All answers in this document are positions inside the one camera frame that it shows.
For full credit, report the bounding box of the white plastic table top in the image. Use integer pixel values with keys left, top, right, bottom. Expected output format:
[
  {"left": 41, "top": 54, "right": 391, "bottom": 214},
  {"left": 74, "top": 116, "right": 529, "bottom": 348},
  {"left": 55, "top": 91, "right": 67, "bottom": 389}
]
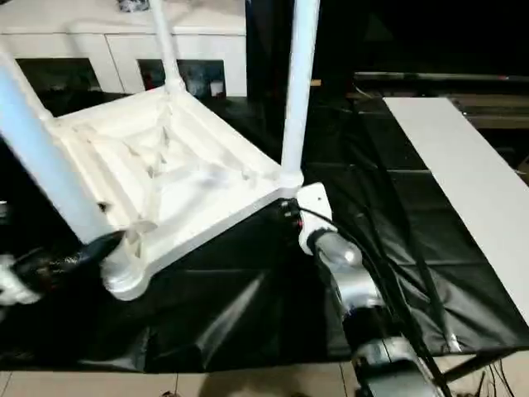
[{"left": 49, "top": 86, "right": 305, "bottom": 302}]

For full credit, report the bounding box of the black work mat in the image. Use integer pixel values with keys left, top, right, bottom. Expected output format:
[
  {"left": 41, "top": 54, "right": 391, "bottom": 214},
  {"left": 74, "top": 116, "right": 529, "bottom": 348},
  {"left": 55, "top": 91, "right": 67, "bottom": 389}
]
[{"left": 0, "top": 93, "right": 529, "bottom": 373}]

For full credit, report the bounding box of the white flat board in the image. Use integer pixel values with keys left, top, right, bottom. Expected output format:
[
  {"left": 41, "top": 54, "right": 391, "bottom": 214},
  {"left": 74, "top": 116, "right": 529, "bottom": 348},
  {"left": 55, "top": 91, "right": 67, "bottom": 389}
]
[{"left": 382, "top": 97, "right": 529, "bottom": 328}]

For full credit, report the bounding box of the white cabinet with glass doors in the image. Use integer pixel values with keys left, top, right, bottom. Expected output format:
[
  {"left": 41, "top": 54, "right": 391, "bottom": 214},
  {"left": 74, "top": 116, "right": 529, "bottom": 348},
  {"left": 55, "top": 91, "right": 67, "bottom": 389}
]
[{"left": 0, "top": 0, "right": 248, "bottom": 98}]

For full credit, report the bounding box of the grey thin tube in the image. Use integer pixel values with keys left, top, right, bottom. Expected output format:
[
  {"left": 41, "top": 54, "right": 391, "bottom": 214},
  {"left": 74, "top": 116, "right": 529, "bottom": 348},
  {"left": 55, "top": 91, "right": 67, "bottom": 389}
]
[{"left": 417, "top": 264, "right": 462, "bottom": 352}]

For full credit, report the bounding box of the black metal stand leg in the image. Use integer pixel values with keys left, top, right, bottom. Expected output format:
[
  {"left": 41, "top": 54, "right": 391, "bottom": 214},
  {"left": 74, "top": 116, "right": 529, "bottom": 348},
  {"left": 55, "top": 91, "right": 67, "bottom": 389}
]
[{"left": 441, "top": 345, "right": 529, "bottom": 384}]

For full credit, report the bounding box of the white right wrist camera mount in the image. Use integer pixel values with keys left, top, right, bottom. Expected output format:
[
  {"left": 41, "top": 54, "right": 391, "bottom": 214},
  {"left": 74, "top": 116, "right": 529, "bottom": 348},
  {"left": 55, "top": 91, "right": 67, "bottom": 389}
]
[{"left": 295, "top": 181, "right": 338, "bottom": 256}]

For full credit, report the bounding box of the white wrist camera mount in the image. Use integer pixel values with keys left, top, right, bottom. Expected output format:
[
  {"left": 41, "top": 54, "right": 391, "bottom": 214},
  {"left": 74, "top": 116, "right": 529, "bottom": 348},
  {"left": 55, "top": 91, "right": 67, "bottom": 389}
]
[
  {"left": 295, "top": 181, "right": 338, "bottom": 256},
  {"left": 0, "top": 254, "right": 42, "bottom": 307}
]

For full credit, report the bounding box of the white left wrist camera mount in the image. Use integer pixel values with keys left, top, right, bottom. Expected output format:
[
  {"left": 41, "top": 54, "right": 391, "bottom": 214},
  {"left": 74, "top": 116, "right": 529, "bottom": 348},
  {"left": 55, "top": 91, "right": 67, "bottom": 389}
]
[{"left": 0, "top": 254, "right": 42, "bottom": 307}]

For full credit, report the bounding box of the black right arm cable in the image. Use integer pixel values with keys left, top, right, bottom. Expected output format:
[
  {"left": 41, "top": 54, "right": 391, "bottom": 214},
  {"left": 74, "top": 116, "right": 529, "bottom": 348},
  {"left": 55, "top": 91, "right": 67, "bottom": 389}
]
[{"left": 297, "top": 208, "right": 451, "bottom": 397}]

